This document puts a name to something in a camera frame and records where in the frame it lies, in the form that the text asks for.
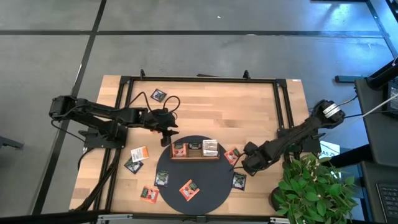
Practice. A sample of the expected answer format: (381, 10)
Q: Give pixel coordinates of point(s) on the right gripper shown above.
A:
(256, 158)

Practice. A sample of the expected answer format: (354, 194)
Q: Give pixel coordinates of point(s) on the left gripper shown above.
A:
(160, 119)

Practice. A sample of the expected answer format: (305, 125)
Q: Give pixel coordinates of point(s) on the dark blackberry tea packet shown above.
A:
(161, 179)
(158, 95)
(239, 181)
(133, 165)
(194, 145)

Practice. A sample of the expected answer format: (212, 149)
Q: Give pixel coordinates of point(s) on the wooden tea organizer box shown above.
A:
(194, 153)

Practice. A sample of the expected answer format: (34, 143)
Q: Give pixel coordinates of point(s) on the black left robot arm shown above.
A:
(102, 112)

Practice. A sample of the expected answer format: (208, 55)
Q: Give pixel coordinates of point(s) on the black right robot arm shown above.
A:
(298, 133)

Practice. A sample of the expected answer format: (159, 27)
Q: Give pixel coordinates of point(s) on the black plant pot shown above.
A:
(273, 199)

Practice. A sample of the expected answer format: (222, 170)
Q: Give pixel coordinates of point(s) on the round dark woven placemat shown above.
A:
(205, 186)

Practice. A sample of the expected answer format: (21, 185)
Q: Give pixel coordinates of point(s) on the green leafy plant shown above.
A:
(311, 193)

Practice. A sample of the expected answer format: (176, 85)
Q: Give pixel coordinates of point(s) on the white paper sign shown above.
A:
(331, 147)

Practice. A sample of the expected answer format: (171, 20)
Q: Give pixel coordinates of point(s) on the black stand bar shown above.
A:
(351, 157)

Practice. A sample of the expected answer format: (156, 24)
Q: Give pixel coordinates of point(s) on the black keyboard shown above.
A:
(388, 202)

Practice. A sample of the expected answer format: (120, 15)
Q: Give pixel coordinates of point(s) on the black crossbar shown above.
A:
(46, 218)

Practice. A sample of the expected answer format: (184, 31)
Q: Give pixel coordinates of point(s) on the black stand pole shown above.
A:
(382, 77)

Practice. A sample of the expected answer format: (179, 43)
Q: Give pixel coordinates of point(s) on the grey furniture foot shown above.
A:
(9, 142)

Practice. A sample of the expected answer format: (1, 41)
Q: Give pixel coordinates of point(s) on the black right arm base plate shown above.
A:
(312, 146)

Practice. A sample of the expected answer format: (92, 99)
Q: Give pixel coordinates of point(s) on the black metal table frame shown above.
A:
(202, 79)

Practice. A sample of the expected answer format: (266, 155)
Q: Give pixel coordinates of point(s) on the silver metal bracket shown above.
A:
(280, 220)
(115, 217)

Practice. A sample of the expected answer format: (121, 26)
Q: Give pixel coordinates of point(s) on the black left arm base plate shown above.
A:
(93, 142)

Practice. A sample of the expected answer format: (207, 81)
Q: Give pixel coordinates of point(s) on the teal metal bracket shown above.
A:
(345, 79)

